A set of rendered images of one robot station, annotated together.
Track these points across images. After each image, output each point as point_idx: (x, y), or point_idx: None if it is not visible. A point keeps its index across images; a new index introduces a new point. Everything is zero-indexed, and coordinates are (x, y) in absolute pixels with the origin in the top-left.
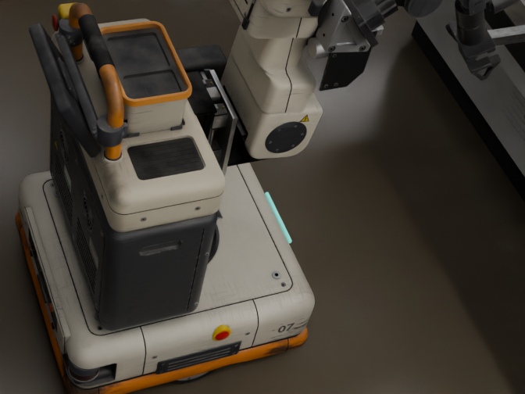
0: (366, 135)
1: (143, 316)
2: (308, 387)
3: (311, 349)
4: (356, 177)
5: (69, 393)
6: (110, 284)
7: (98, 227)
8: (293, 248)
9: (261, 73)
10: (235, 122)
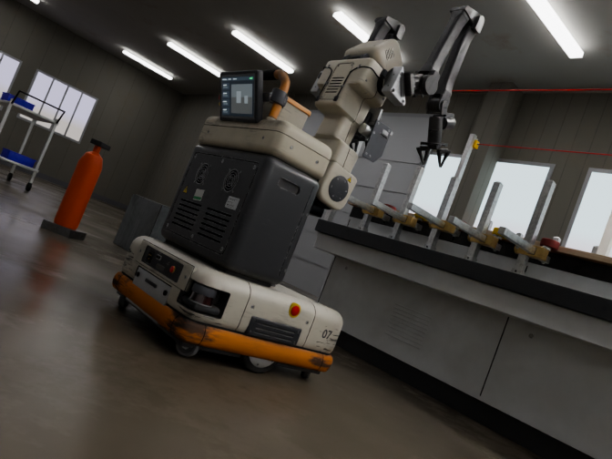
0: None
1: (255, 260)
2: (337, 397)
3: (328, 386)
4: None
5: (181, 324)
6: (251, 206)
7: (247, 171)
8: None
9: (331, 143)
10: None
